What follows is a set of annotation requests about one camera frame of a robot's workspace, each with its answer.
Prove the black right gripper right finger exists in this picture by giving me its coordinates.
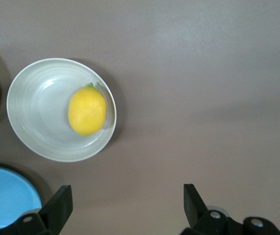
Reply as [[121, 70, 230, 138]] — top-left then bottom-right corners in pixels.
[[180, 183, 280, 235]]

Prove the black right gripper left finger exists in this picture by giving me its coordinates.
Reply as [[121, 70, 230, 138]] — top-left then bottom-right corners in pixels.
[[0, 185, 73, 235]]

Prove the yellow lemon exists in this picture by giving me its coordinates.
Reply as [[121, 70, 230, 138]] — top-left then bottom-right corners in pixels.
[[68, 83, 107, 137]]

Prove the blue plate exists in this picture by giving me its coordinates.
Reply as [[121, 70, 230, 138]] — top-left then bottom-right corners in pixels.
[[0, 166, 43, 230]]

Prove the beige plate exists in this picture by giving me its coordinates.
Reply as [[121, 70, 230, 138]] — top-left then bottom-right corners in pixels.
[[6, 57, 117, 163]]

